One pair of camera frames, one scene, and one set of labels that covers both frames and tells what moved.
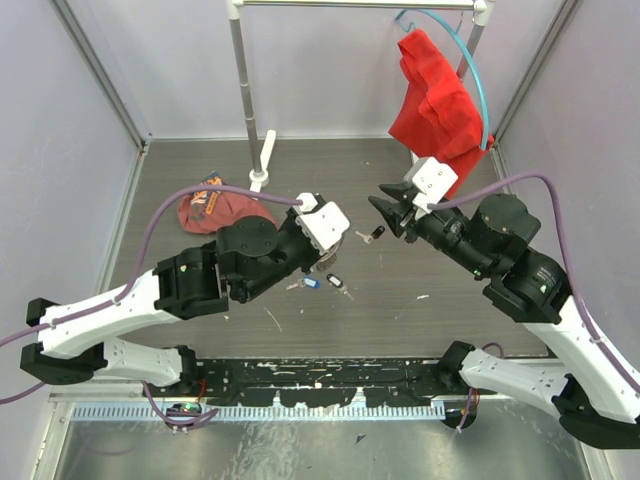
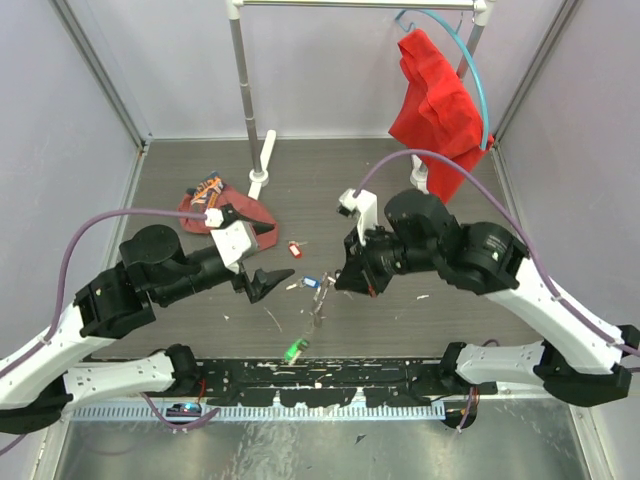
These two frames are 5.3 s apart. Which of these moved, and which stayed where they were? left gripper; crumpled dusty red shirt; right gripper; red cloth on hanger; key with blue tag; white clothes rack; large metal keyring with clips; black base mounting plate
Moved: right gripper; large metal keyring with clips; left gripper
Stayed: key with blue tag; black base mounting plate; red cloth on hanger; white clothes rack; crumpled dusty red shirt
